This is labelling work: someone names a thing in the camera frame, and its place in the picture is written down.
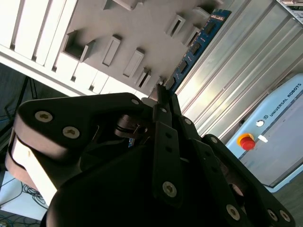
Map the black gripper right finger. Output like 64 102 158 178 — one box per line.
171 94 295 227

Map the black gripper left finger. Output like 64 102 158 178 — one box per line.
4 84 185 209

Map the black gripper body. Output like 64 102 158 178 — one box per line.
41 144 228 227

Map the blue RAM stick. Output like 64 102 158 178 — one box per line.
164 9 232 92

